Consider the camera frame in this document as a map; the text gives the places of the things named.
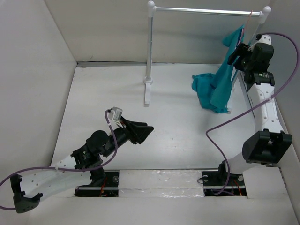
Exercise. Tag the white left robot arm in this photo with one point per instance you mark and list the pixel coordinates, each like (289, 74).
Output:
(84, 167)

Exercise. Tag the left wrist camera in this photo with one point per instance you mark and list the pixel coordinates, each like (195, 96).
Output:
(115, 114)

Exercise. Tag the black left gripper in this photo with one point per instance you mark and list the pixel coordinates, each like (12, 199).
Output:
(136, 131)

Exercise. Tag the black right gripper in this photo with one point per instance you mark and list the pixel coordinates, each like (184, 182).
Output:
(242, 50)

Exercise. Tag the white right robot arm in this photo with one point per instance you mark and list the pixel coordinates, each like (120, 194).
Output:
(269, 142)

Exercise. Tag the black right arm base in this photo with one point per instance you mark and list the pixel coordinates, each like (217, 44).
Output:
(216, 183)

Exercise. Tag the pink wire hanger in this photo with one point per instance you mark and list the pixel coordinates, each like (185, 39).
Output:
(245, 27)

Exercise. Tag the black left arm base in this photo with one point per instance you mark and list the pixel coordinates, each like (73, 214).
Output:
(108, 186)

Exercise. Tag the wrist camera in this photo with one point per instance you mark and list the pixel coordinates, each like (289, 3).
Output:
(115, 114)
(260, 38)

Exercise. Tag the teal t shirt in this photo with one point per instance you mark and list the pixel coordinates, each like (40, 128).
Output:
(214, 90)

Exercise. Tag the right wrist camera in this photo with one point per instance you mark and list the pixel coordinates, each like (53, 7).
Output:
(260, 38)

